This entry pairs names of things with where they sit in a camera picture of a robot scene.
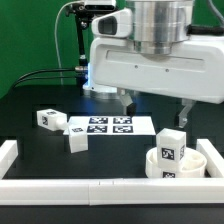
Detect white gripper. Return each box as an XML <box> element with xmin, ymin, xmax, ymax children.
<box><xmin>89</xmin><ymin>35</ymin><xmax>224</xmax><ymax>128</ymax></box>

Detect white round stool seat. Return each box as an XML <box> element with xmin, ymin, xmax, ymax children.
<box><xmin>145</xmin><ymin>147</ymin><xmax>207</xmax><ymax>178</ymax></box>

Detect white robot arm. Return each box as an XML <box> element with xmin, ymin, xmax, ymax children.
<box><xmin>84</xmin><ymin>0</ymin><xmax>224</xmax><ymax>127</ymax></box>

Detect white marker sheet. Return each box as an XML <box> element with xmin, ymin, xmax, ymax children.
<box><xmin>69</xmin><ymin>116</ymin><xmax>155</xmax><ymax>136</ymax></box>

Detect white U-shaped frame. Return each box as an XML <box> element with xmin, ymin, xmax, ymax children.
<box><xmin>0</xmin><ymin>138</ymin><xmax>224</xmax><ymax>206</ymax></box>

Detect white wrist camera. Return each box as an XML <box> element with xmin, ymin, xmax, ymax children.
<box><xmin>92</xmin><ymin>8</ymin><xmax>133</xmax><ymax>38</ymax></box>

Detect black camera on stand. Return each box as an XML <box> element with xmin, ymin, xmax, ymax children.
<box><xmin>66</xmin><ymin>0</ymin><xmax>117</xmax><ymax>66</ymax></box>

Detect white camera cable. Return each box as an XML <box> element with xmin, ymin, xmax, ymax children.
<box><xmin>54</xmin><ymin>0</ymin><xmax>84</xmax><ymax>86</ymax></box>

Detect black cables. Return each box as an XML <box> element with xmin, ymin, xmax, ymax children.
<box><xmin>11</xmin><ymin>66</ymin><xmax>88</xmax><ymax>90</ymax></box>

